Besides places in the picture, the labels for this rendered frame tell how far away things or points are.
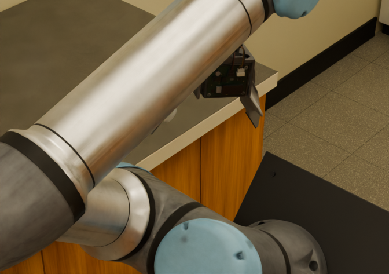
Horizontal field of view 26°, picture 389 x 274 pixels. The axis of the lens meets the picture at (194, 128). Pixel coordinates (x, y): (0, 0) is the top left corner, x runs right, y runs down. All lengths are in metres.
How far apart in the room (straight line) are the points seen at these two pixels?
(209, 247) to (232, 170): 1.03
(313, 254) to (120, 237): 0.28
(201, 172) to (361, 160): 1.40
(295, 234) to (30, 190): 0.55
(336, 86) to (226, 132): 1.75
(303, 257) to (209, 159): 0.82
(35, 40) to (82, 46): 0.12
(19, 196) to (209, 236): 0.37
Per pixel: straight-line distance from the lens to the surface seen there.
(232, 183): 2.05
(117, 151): 0.72
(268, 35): 3.26
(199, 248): 1.00
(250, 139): 2.02
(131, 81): 0.73
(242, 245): 1.00
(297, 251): 1.13
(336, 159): 3.22
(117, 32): 2.09
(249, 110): 1.15
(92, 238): 0.99
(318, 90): 3.59
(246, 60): 1.04
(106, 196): 0.98
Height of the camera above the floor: 1.98
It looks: 36 degrees down
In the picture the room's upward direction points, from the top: straight up
